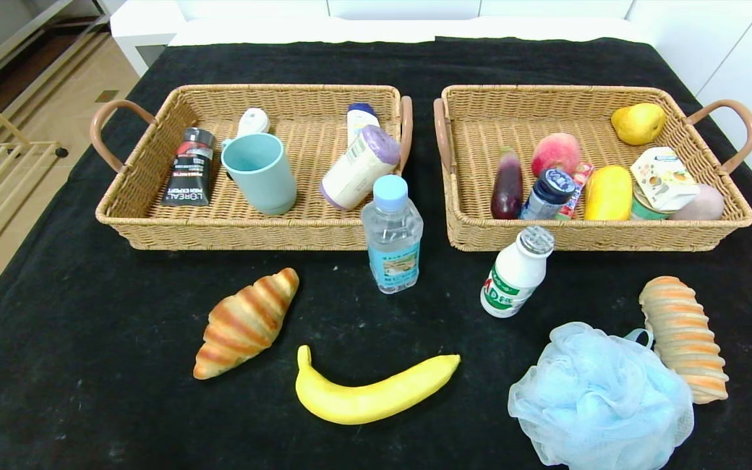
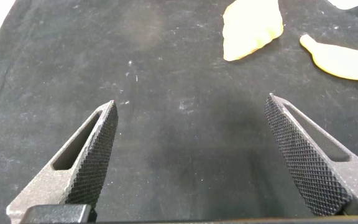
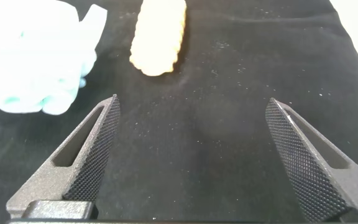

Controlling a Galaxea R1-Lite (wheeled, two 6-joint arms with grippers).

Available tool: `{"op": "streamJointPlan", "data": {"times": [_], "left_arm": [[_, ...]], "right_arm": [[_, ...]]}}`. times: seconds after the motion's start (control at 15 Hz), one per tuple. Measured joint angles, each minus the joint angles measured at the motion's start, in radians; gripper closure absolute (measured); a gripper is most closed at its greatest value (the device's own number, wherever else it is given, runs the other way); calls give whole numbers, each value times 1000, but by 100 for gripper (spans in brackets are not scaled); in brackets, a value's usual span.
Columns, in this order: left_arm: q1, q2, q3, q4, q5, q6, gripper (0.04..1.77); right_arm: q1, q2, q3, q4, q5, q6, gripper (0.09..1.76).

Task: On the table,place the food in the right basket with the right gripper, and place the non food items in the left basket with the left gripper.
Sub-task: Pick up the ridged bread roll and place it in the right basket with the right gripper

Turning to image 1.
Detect white bottle blue cap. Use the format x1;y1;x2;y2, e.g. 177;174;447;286
347;102;381;148

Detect yellow toy pear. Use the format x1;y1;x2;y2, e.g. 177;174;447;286
611;102;667;146

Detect white chewing gum pouch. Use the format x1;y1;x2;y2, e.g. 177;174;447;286
629;146;701;213

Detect striped spiral bread roll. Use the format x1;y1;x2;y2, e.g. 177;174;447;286
638;275;730;405

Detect yellow toy banana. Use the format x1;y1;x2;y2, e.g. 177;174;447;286
294;345;462;426

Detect black table cloth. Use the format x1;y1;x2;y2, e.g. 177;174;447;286
0;36;752;470

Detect yellow toy mango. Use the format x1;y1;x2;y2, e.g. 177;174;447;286
584;165;633;221

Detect small white round-top bottle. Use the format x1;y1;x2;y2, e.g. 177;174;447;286
237;108;271;138

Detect teal plastic mug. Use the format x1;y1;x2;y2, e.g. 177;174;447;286
221;133;298;216

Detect light blue bath pouf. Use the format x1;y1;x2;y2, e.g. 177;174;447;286
507;321;695;470

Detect beige oval toy potato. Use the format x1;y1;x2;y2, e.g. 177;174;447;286
668;183;726;221

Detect purple toy eggplant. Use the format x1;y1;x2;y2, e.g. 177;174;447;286
490;146;525;221

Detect white milk drink bottle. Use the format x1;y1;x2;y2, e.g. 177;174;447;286
480;225;556;319

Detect clear water bottle blue cap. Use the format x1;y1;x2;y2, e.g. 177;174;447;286
361;174;424;295

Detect pink toy peach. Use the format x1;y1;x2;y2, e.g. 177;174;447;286
531;133;582;178

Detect green tin can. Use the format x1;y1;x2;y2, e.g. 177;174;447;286
631;183;674;221

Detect dark blue lid bottle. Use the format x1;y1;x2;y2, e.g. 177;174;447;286
518;168;578;221

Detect red snack packet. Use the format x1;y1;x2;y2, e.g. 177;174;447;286
556;162;595;220

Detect white cupboard doors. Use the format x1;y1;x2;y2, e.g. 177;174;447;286
624;0;752;219

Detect toy croissant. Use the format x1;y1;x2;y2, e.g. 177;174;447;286
193;267;300;381

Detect wicker basket holding food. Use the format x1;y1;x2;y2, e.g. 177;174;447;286
433;84;752;253

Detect wicker basket holding toiletries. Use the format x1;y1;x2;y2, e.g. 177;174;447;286
89;84;414;251

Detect beige wooden rolling rack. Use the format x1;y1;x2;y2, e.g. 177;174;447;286
0;75;69;275

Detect black L'Oreal tube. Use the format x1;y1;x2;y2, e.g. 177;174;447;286
161;127;217;207

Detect white bottle purple cap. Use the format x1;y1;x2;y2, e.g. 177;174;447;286
319;125;402;211

